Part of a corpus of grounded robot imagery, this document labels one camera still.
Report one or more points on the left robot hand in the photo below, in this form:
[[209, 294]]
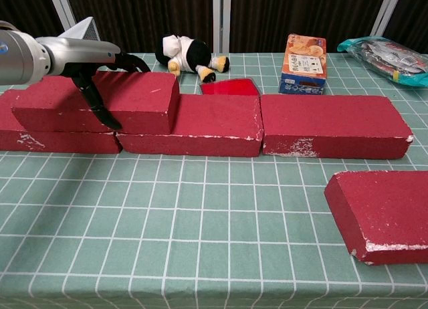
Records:
[[80, 53]]

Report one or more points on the small flat red box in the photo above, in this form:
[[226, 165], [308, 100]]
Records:
[[230, 88]]

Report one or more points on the teal plastic snack bag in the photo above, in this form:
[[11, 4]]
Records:
[[384, 58]]

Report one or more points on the black white penguin plush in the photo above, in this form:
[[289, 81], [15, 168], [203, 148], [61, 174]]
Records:
[[194, 55]]

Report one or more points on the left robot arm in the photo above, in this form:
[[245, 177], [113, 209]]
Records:
[[16, 58]]

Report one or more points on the red brick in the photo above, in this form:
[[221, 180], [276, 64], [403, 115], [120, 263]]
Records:
[[50, 141], [140, 95], [388, 208], [214, 121], [334, 118]]

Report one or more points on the orange blue snack box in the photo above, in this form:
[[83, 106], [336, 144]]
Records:
[[302, 63]]

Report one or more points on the dark fabric partition panel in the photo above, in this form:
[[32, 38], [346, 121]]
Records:
[[140, 14], [20, 4], [301, 11], [411, 11]]

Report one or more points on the green checkered tablecloth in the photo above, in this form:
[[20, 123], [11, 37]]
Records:
[[200, 222]]

